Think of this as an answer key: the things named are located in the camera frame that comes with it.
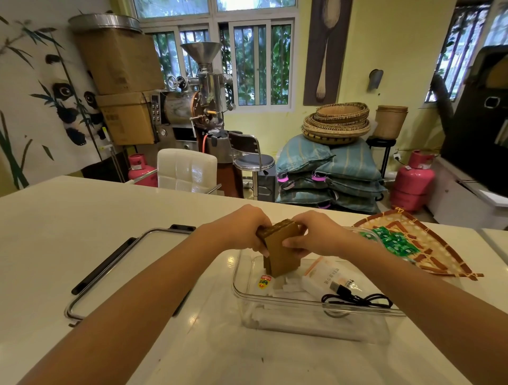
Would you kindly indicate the small steel coffee roaster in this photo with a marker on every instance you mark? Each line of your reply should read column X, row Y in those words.
column 178, row 107

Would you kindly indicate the person's left forearm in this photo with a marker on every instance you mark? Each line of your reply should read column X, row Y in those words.
column 119, row 317

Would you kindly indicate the white padded chair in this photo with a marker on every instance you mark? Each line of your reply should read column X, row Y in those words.
column 184, row 170

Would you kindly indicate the small brown cardboard box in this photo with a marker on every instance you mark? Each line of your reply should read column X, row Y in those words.
column 127, row 119

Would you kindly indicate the black round stool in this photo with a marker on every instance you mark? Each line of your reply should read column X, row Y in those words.
column 381, row 142

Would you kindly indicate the white low cabinet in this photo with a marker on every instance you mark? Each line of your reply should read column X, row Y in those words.
column 448, row 198

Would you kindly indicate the pile of green packets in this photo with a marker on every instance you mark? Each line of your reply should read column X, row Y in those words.
column 397, row 242

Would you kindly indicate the brown spoon wall picture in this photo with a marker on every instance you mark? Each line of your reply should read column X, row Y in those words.
column 327, row 47

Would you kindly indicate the clear lid with black latches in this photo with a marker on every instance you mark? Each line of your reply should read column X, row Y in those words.
column 135, row 254

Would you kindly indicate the dark barred side window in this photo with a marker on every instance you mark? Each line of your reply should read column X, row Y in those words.
column 456, row 47

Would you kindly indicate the stack of teal striped sacks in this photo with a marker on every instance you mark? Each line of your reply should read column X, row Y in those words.
column 349, row 160

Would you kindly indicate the grey wall lamp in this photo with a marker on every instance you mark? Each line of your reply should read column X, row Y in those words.
column 375, row 79

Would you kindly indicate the white framed barred window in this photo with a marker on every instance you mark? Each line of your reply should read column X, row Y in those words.
column 254, row 63

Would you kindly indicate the steel chaff collector drum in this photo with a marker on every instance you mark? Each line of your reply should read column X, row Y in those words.
column 218, row 146

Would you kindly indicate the round metal pan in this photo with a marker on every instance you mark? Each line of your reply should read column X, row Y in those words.
column 103, row 22

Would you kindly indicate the fan-shaped woven bamboo tray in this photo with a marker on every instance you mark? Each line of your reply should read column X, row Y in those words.
column 436, row 246

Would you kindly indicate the chrome bar stool black seat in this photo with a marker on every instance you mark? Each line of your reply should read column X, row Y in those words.
column 254, row 162

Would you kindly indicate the person's left hand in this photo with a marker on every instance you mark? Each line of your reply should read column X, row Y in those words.
column 238, row 230

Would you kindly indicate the white wall plug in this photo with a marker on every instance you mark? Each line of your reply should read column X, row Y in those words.
column 397, row 157

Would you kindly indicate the tall woven basket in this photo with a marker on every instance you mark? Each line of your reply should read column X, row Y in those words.
column 391, row 123

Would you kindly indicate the pink gas cylinder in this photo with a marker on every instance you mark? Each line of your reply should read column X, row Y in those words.
column 139, row 170
column 412, row 182

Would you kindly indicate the panda bamboo wall painting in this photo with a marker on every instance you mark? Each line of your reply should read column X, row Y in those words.
column 39, row 99

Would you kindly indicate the person's right forearm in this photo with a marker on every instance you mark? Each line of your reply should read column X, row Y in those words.
column 436, row 309

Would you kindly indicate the person's right hand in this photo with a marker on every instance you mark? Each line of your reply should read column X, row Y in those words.
column 321, row 236

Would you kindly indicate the white boxed power bank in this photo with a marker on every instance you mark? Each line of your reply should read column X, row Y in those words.
column 321, row 277

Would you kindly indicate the large black coffee roaster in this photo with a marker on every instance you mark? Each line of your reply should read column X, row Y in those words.
column 476, row 150

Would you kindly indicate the clear plastic storage box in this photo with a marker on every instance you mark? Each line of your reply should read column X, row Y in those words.
column 317, row 329

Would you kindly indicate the stack of brown cardboard cards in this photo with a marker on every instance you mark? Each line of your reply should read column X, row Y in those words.
column 281, row 254

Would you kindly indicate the brown wooden stand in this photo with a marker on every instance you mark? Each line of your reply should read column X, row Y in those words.
column 232, row 180

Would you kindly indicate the stack of shallow woven baskets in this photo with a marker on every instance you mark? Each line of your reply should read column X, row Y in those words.
column 337, row 125

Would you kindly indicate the large brown cardboard box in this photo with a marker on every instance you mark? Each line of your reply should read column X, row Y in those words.
column 119, row 59

